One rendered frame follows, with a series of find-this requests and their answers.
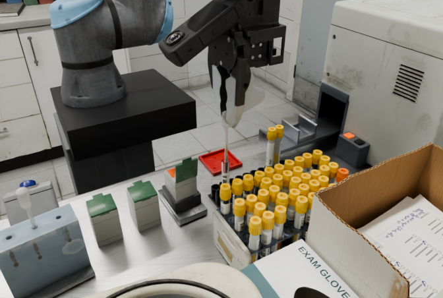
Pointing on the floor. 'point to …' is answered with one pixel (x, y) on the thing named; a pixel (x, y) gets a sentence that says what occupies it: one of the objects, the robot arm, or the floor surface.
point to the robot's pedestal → (107, 165)
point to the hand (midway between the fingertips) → (226, 119)
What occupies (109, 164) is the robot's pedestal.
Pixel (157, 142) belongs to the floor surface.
